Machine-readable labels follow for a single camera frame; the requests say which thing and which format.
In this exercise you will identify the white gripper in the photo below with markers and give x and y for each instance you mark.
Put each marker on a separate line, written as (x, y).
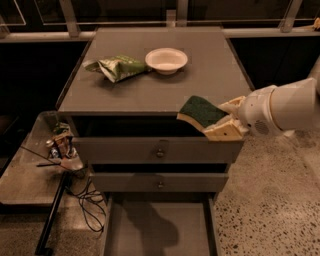
(256, 110)

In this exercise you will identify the green and yellow sponge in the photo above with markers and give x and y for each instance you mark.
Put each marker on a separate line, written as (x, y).
(200, 113)

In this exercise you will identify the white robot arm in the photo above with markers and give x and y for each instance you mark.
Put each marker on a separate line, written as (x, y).
(271, 111)

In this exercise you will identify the grey drawer cabinet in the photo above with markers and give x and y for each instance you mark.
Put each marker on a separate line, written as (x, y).
(212, 72)

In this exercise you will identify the grey top drawer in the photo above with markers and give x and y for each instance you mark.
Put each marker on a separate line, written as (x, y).
(147, 139)

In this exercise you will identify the grey drawer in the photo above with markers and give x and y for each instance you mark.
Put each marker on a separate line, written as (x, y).
(160, 224)
(147, 139)
(160, 177)

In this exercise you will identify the grey middle drawer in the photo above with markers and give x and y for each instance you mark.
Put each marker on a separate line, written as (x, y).
(160, 177)

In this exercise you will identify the grey bottom drawer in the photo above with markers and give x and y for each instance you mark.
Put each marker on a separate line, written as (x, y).
(160, 224)

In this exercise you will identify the white paper bowl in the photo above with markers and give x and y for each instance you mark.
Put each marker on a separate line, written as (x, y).
(166, 61)

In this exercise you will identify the green chip bag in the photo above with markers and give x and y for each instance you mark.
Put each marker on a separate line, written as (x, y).
(116, 68)

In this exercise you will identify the snack packets in bin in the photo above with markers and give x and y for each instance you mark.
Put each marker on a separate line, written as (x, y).
(60, 144)

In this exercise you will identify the clear plastic bin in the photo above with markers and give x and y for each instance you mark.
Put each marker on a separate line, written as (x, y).
(33, 177)

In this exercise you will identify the metal railing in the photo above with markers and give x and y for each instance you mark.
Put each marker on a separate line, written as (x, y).
(77, 20)

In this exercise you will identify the black pole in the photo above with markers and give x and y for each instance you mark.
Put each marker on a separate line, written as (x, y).
(41, 249)

